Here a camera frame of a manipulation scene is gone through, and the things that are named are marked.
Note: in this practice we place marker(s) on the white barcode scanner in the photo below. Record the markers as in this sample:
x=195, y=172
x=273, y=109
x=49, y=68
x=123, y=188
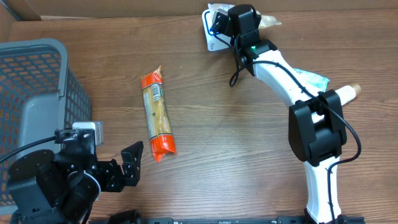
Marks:
x=213, y=44

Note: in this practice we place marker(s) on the beige brown snack pouch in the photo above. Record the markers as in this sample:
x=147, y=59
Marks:
x=266, y=21

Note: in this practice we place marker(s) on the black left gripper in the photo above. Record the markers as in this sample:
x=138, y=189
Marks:
x=112, y=175

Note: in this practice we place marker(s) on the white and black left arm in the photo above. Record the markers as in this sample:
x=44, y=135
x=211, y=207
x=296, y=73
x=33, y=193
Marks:
x=61, y=187

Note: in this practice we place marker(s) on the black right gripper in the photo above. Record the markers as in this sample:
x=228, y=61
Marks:
x=221, y=18

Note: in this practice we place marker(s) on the teal snack packet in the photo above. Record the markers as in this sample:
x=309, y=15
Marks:
x=312, y=82

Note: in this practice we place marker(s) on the grey plastic shopping basket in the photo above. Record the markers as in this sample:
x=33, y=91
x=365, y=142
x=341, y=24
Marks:
x=39, y=92

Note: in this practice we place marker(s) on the orange biscuit pack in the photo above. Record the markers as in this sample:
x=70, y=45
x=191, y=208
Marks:
x=161, y=138

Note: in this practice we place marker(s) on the white tube with gold cap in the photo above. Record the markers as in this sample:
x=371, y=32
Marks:
x=348, y=93

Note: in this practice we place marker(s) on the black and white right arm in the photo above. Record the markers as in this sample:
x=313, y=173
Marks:
x=318, y=134

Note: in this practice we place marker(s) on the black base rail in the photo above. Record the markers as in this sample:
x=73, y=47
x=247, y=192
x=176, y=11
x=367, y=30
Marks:
x=134, y=217

